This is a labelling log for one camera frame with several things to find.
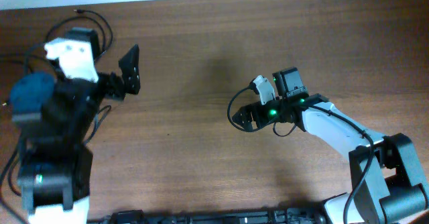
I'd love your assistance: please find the black usb cable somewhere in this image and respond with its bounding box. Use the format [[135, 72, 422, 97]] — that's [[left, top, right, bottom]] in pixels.
[[0, 42, 46, 107], [45, 9, 114, 64]]

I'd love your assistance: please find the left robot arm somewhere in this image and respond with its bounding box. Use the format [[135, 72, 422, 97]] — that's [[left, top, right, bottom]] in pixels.
[[11, 43, 140, 223]]

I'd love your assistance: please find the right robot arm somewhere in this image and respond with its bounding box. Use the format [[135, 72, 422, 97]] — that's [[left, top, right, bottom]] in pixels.
[[227, 67, 428, 223]]

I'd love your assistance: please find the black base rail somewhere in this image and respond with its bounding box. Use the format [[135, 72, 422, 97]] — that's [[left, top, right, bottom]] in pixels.
[[86, 205, 331, 224]]

